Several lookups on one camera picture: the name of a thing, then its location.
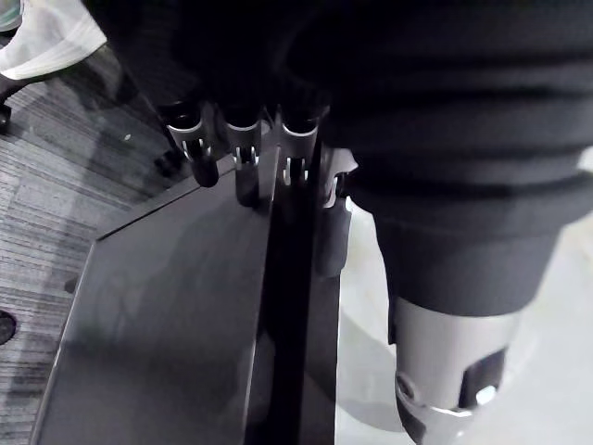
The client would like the dark vanity cabinet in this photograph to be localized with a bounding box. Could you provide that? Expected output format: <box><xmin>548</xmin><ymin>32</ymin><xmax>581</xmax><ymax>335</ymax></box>
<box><xmin>29</xmin><ymin>155</ymin><xmax>343</xmax><ymax>445</ymax></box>

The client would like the black chair base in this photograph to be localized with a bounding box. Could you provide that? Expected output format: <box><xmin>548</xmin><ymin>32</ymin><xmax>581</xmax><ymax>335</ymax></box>
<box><xmin>0</xmin><ymin>75</ymin><xmax>30</xmax><ymax>136</ymax></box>

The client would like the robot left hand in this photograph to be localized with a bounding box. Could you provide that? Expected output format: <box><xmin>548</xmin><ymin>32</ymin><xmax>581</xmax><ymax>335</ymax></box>
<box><xmin>98</xmin><ymin>0</ymin><xmax>593</xmax><ymax>445</ymax></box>

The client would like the black round floor disc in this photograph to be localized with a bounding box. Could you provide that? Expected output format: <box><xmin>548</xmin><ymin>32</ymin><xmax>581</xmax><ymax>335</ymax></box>
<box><xmin>0</xmin><ymin>309</ymin><xmax>19</xmax><ymax>346</ymax></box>

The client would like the white fabric sheet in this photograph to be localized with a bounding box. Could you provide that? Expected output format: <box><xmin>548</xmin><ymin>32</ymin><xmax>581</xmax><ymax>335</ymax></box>
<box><xmin>0</xmin><ymin>0</ymin><xmax>108</xmax><ymax>83</ymax></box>

